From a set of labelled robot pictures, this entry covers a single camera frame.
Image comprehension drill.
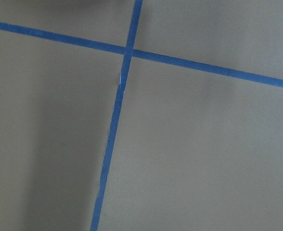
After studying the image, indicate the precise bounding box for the blue tape line crosswise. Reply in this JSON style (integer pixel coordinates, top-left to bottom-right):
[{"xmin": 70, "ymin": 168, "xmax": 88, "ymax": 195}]
[{"xmin": 0, "ymin": 22, "xmax": 283, "ymax": 88}]

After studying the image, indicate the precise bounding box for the blue tape line lengthwise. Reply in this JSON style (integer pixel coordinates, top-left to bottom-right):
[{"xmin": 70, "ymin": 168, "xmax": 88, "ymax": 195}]
[{"xmin": 90, "ymin": 0, "xmax": 143, "ymax": 231}]

